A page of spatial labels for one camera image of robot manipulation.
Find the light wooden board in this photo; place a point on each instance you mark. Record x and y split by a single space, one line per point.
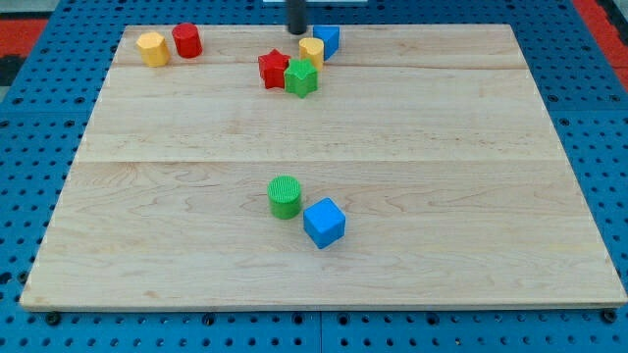
424 173

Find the green star block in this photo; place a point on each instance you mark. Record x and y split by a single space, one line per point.
301 77

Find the red star block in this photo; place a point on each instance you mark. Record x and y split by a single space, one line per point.
272 68

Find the yellow heart block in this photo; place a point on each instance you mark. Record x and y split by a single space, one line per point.
312 48

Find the blue triangle block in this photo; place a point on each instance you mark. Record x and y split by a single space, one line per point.
330 35

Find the green cylinder block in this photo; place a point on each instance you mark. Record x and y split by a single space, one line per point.
284 194

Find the blue cube block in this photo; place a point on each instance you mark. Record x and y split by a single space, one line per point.
324 222

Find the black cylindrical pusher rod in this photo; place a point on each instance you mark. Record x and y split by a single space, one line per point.
296 16

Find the red cylinder block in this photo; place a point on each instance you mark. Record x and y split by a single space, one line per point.
187 40

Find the yellow hexagon block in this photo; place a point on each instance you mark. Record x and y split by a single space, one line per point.
153 49

